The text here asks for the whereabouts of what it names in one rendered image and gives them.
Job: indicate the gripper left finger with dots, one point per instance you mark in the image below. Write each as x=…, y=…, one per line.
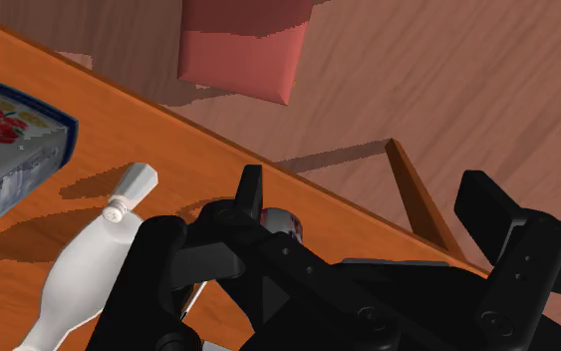
x=280, y=262

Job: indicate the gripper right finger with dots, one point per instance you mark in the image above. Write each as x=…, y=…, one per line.
x=523, y=272

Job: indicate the silver and red round can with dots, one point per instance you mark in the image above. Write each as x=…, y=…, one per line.
x=282, y=223

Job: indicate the thin silver rod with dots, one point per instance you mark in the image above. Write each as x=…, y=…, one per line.
x=193, y=301

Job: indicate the orange wooden table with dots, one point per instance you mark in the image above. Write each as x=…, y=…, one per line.
x=187, y=146

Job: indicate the white faceted block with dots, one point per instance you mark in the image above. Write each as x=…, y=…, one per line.
x=136, y=182

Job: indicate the white pin-shaped shaker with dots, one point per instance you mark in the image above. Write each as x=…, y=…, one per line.
x=85, y=272

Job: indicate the white box with rose print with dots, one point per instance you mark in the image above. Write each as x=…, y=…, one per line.
x=13, y=150

